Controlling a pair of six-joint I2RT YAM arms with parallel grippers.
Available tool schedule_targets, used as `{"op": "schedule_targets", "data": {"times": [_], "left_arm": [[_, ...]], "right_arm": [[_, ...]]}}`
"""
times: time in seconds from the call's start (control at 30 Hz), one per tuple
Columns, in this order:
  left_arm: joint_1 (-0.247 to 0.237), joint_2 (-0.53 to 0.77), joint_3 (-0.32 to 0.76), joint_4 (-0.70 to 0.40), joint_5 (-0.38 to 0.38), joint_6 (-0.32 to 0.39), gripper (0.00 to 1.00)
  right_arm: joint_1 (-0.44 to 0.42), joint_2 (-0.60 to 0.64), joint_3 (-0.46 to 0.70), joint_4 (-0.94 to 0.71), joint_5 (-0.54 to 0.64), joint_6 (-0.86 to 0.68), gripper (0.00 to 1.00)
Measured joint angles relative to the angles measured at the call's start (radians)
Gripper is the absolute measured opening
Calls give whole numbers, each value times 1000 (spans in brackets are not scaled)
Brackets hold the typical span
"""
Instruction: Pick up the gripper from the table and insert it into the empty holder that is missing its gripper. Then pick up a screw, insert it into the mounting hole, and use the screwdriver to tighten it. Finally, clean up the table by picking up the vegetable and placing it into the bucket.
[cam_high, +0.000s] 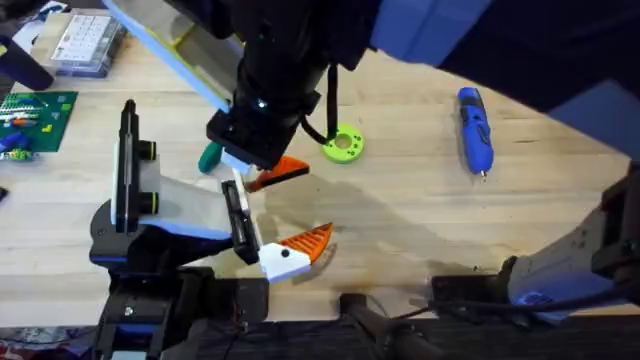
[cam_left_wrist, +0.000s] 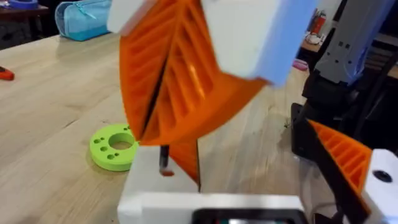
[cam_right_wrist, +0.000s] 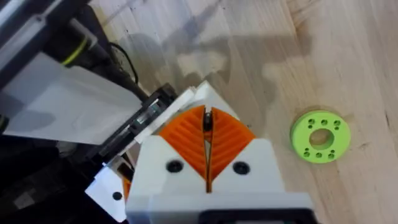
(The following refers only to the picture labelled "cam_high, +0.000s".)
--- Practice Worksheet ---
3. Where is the black rail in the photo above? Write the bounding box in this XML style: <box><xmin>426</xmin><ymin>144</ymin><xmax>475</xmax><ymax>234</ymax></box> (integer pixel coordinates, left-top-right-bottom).
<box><xmin>0</xmin><ymin>314</ymin><xmax>640</xmax><ymax>360</ymax></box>

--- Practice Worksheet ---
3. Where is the left wrist upright plate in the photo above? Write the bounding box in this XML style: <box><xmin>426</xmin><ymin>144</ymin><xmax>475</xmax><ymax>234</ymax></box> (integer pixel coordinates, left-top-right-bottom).
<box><xmin>110</xmin><ymin>98</ymin><xmax>160</xmax><ymax>236</ymax></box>

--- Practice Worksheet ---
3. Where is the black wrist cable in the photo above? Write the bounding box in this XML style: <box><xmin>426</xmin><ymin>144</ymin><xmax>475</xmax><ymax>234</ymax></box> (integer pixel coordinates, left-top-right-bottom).
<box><xmin>299</xmin><ymin>63</ymin><xmax>340</xmax><ymax>147</ymax></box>

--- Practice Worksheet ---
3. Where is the clear plastic parts box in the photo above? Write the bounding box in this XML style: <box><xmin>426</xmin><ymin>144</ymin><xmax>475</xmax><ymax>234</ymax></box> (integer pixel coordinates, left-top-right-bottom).
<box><xmin>48</xmin><ymin>13</ymin><xmax>127</xmax><ymax>79</ymax></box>

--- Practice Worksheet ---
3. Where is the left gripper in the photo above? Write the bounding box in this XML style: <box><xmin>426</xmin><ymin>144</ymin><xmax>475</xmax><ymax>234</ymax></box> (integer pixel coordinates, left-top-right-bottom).
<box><xmin>89</xmin><ymin>151</ymin><xmax>335</xmax><ymax>285</ymax></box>

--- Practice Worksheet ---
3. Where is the dark blue cylinder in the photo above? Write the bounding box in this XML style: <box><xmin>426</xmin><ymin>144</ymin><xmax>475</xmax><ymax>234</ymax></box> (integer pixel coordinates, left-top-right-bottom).
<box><xmin>0</xmin><ymin>35</ymin><xmax>56</xmax><ymax>92</ymax></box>

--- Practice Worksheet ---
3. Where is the wrist upright plate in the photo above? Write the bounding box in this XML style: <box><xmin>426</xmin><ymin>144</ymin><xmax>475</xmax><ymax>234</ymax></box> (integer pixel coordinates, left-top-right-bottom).
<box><xmin>102</xmin><ymin>0</ymin><xmax>246</xmax><ymax>114</ymax></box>
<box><xmin>110</xmin><ymin>98</ymin><xmax>160</xmax><ymax>236</ymax></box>

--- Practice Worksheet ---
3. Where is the green disc with holes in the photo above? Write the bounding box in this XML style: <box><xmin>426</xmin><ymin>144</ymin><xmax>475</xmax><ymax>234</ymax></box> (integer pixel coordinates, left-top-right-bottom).
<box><xmin>321</xmin><ymin>123</ymin><xmax>366</xmax><ymax>165</ymax></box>

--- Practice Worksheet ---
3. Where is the right wrist upright plate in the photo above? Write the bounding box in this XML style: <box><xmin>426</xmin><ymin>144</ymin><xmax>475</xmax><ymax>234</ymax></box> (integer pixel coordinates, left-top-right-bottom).
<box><xmin>102</xmin><ymin>0</ymin><xmax>246</xmax><ymax>114</ymax></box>

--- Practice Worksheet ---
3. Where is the orange ribbed wedge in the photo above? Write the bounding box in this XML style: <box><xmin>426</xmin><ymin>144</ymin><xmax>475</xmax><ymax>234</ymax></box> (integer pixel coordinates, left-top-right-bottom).
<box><xmin>246</xmin><ymin>155</ymin><xmax>311</xmax><ymax>194</ymax></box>

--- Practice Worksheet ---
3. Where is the blue electric screwdriver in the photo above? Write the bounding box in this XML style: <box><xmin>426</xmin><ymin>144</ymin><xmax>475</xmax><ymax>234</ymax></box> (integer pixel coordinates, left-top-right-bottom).
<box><xmin>456</xmin><ymin>86</ymin><xmax>496</xmax><ymax>180</ymax></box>

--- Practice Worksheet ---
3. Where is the green board with blocks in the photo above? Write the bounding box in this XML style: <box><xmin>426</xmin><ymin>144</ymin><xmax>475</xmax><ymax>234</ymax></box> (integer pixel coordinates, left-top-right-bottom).
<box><xmin>0</xmin><ymin>90</ymin><xmax>79</xmax><ymax>162</ymax></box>

